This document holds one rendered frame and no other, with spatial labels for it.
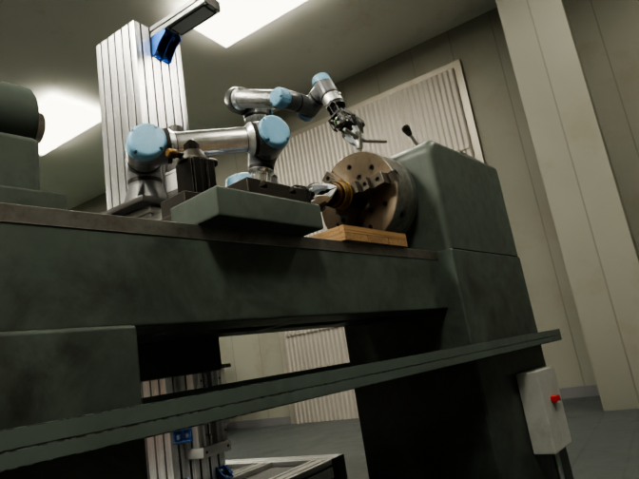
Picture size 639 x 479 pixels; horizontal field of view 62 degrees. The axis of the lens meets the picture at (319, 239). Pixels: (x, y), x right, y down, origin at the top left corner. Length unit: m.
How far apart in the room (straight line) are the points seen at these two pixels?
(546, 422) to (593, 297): 2.08
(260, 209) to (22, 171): 0.41
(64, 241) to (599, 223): 3.52
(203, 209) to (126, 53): 1.45
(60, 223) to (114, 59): 1.62
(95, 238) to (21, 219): 0.11
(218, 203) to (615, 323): 3.26
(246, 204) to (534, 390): 1.25
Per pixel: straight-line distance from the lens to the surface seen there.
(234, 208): 1.02
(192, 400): 0.80
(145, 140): 1.75
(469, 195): 1.99
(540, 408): 1.96
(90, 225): 0.92
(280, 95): 2.06
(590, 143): 4.09
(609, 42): 5.21
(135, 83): 2.30
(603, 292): 3.94
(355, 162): 1.79
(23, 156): 1.02
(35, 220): 0.88
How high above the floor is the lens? 0.58
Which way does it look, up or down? 13 degrees up
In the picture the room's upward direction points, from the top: 9 degrees counter-clockwise
